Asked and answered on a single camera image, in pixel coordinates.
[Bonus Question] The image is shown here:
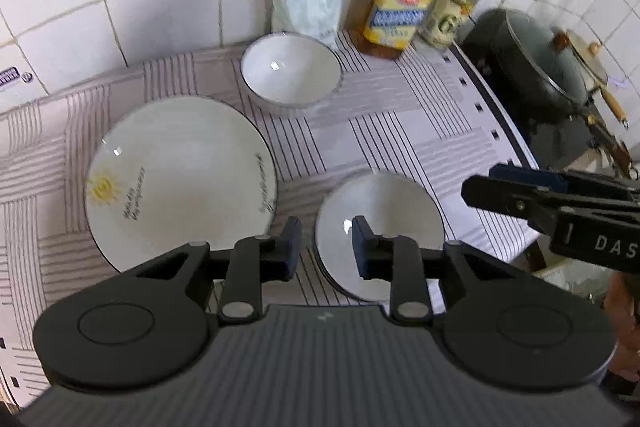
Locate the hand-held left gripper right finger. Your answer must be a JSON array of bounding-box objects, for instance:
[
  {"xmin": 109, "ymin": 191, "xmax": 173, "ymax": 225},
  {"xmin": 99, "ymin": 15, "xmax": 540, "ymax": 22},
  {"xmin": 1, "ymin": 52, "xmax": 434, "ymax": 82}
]
[{"xmin": 351, "ymin": 215, "xmax": 518, "ymax": 325}]

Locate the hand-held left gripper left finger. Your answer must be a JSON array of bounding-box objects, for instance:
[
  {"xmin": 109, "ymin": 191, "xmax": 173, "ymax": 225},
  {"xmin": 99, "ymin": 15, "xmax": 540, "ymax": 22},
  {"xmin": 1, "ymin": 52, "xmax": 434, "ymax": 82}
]
[{"xmin": 135, "ymin": 216, "xmax": 303, "ymax": 325}]

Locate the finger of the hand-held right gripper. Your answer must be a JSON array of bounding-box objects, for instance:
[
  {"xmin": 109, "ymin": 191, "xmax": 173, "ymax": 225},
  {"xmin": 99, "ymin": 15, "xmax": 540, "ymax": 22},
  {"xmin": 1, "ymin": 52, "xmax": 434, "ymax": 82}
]
[
  {"xmin": 489, "ymin": 163, "xmax": 640, "ymax": 198},
  {"xmin": 460, "ymin": 176, "xmax": 640, "ymax": 235}
]

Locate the small white ribbed bowl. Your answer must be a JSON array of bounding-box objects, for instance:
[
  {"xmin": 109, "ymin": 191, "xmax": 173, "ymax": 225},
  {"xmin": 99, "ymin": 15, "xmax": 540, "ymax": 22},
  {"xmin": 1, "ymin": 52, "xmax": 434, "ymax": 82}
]
[{"xmin": 314, "ymin": 172, "xmax": 445, "ymax": 303}]

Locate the white sun print plate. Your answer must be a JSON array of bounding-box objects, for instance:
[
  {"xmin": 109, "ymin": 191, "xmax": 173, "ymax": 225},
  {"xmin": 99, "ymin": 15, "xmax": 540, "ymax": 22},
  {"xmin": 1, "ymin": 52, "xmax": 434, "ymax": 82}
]
[{"xmin": 84, "ymin": 97, "xmax": 278, "ymax": 274}]

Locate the person's right hand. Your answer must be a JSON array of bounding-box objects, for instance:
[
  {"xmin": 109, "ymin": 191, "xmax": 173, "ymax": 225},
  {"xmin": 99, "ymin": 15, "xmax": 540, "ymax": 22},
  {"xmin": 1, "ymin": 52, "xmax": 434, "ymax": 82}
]
[{"xmin": 606, "ymin": 273, "xmax": 640, "ymax": 379}]

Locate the black wok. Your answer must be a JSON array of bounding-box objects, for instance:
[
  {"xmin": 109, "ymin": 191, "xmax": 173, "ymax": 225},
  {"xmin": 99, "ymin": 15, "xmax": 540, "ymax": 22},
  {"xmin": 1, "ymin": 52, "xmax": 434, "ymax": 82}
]
[{"xmin": 460, "ymin": 8, "xmax": 601, "ymax": 128}]

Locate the dark glass wok lid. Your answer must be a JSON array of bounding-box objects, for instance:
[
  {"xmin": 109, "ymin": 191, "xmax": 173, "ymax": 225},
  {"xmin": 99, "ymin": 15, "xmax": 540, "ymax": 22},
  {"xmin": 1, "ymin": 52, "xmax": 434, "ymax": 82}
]
[{"xmin": 502, "ymin": 9, "xmax": 592, "ymax": 106}]

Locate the pink striped table cloth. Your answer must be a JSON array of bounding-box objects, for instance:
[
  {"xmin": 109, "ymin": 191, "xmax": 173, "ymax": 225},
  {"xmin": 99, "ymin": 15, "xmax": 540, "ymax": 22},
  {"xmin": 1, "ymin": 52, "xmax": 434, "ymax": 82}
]
[{"xmin": 0, "ymin": 29, "xmax": 541, "ymax": 408}]

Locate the small lid with wooden knob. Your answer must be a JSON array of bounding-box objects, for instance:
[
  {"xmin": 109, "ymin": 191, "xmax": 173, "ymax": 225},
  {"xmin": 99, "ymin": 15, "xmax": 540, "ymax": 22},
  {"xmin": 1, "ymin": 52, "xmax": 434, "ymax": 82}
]
[{"xmin": 565, "ymin": 29, "xmax": 609, "ymax": 84}]

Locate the large white ribbed bowl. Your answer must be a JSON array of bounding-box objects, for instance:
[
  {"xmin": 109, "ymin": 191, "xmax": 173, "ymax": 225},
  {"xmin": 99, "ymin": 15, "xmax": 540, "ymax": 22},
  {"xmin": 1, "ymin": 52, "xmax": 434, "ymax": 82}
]
[{"xmin": 240, "ymin": 33, "xmax": 344, "ymax": 115}]

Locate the white salt bag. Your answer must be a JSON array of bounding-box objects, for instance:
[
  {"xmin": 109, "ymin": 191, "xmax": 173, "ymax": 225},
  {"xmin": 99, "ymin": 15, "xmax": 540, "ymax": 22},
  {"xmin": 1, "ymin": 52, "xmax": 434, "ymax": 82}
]
[{"xmin": 266, "ymin": 0, "xmax": 351, "ymax": 50}]

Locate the dark brown wok handle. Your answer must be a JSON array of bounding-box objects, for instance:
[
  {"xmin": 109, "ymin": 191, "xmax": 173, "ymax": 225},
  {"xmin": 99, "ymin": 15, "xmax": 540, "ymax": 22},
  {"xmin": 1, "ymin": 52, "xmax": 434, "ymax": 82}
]
[{"xmin": 586, "ymin": 113, "xmax": 634, "ymax": 168}]

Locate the light wooden utensil handle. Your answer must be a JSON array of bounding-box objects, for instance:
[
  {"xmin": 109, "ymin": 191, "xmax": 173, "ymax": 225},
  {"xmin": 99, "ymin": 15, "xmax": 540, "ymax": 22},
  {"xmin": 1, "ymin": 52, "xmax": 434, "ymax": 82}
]
[{"xmin": 599, "ymin": 88, "xmax": 629, "ymax": 128}]

